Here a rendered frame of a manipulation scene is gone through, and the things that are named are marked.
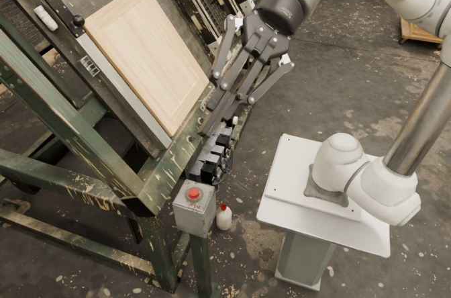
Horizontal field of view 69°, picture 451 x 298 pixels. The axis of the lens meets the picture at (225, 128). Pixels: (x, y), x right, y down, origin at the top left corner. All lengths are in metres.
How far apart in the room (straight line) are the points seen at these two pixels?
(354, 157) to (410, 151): 0.20
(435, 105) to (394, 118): 2.13
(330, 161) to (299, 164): 0.28
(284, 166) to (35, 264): 1.58
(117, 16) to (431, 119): 1.17
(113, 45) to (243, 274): 1.41
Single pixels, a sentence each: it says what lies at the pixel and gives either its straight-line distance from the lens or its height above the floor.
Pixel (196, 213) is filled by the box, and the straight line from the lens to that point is 1.16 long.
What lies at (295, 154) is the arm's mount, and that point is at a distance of 1.57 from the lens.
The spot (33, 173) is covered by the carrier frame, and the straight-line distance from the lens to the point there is 1.64.
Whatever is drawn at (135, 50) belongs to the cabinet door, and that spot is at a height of 1.20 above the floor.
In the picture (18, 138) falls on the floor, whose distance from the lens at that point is 3.16.
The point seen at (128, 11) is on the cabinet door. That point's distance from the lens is 1.51.
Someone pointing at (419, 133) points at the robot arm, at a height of 1.22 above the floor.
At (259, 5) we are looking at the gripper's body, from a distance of 0.52.
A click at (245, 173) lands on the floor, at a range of 2.44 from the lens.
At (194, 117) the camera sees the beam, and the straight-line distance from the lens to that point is 1.53.
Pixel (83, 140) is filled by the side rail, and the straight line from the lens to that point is 1.16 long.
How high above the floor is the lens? 1.90
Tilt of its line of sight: 43 degrees down
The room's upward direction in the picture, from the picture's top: straight up
